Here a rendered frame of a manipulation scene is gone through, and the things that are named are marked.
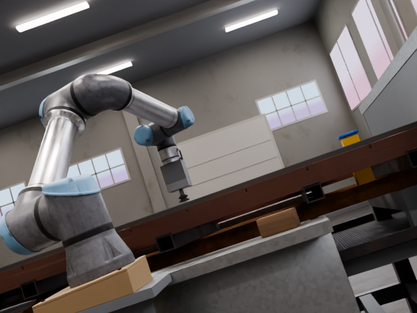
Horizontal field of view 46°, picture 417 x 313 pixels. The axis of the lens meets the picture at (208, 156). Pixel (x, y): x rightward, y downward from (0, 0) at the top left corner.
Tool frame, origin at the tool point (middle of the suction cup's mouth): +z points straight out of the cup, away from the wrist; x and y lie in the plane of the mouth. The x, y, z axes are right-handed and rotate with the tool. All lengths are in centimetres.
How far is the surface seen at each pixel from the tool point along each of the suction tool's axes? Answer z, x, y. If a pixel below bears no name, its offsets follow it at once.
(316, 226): 20, 61, -42
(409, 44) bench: -16, 45, -82
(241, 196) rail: 6.8, 41.1, -25.6
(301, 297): 37, 45, -32
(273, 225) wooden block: 17, 50, -32
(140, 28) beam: -385, -694, 138
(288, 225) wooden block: 18, 51, -36
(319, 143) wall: -90, -1040, -125
